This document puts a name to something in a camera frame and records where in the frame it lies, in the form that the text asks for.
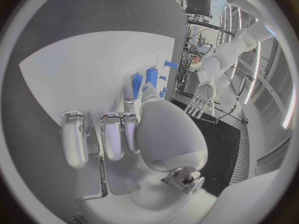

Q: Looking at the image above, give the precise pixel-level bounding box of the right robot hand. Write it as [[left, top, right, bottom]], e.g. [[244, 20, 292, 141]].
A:
[[59, 82, 219, 224]]

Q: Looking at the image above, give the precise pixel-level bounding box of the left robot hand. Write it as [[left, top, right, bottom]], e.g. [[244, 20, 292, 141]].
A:
[[183, 85, 217, 120]]

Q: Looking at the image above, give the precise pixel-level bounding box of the slim long blue cylinder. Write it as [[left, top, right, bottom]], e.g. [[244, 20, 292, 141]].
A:
[[132, 74, 144, 100]]

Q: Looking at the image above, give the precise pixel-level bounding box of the white task board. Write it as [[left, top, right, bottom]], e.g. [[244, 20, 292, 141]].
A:
[[18, 30, 176, 127]]

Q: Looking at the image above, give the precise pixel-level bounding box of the cluttered equipment rack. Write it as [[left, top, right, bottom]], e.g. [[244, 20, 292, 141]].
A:
[[177, 27, 218, 95]]

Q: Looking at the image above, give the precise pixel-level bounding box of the blue peg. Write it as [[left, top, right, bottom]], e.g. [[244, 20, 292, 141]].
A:
[[163, 60, 179, 69]]

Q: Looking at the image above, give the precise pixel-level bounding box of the thick blue cylinder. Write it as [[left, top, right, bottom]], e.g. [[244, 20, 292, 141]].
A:
[[145, 68, 159, 89]]

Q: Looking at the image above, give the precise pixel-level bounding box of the black office chair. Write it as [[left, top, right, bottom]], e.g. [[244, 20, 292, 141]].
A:
[[185, 0, 213, 18]]

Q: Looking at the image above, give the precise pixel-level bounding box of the black cable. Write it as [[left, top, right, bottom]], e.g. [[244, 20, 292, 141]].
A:
[[215, 95, 241, 124]]

